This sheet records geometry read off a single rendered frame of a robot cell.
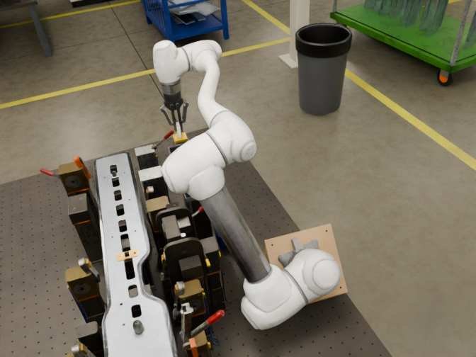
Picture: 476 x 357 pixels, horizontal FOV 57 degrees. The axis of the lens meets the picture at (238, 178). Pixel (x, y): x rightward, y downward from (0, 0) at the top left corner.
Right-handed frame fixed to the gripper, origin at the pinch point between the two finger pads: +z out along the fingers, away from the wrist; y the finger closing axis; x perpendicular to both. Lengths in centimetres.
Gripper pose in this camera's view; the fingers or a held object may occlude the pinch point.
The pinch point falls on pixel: (178, 129)
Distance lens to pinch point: 205.3
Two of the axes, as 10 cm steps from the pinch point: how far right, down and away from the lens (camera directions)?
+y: -9.5, 2.4, -1.9
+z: 0.7, 7.7, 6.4
